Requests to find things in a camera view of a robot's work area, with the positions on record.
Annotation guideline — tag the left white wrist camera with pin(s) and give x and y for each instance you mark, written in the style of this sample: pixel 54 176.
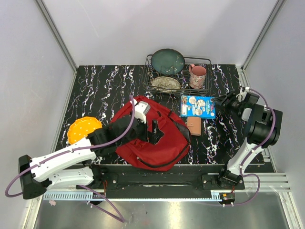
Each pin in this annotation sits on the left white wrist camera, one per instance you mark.
pixel 141 109

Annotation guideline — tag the teal ceramic plate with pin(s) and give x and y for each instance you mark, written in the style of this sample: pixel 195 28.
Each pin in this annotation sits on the teal ceramic plate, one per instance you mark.
pixel 167 61

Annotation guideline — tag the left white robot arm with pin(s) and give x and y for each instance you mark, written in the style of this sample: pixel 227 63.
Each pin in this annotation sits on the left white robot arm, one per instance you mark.
pixel 39 174

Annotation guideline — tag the pink patterned mug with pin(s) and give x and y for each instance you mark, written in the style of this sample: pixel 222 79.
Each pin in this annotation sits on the pink patterned mug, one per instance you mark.
pixel 197 76

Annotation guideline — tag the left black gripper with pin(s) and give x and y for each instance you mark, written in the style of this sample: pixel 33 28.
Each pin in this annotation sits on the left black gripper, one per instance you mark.
pixel 154 136

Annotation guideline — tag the black wire dish rack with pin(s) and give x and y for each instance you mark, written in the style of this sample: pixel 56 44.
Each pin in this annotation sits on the black wire dish rack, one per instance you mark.
pixel 183 77

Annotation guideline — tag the speckled beige plate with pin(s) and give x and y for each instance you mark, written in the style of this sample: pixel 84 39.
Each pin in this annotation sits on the speckled beige plate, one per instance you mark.
pixel 165 84

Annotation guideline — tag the orange plastic plate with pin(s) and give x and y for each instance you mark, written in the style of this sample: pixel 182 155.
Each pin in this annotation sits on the orange plastic plate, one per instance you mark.
pixel 81 128

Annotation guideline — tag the pink leather wallet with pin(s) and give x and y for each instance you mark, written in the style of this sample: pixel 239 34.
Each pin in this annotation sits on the pink leather wallet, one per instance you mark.
pixel 194 125

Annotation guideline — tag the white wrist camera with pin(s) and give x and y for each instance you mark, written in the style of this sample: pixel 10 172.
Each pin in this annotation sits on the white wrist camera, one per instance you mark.
pixel 242 94
pixel 141 109

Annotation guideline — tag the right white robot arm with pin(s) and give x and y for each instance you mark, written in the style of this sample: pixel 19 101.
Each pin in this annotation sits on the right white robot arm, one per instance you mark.
pixel 262 129

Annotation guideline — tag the blue picture book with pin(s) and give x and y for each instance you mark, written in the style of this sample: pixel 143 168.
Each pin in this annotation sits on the blue picture book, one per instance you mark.
pixel 197 106

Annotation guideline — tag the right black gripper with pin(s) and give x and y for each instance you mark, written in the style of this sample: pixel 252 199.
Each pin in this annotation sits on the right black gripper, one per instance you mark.
pixel 230 96

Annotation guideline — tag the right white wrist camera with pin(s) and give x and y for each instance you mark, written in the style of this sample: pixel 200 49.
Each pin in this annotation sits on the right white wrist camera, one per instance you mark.
pixel 242 94

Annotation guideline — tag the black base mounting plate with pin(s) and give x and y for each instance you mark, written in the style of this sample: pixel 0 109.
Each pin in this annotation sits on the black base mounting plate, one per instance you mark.
pixel 205 177

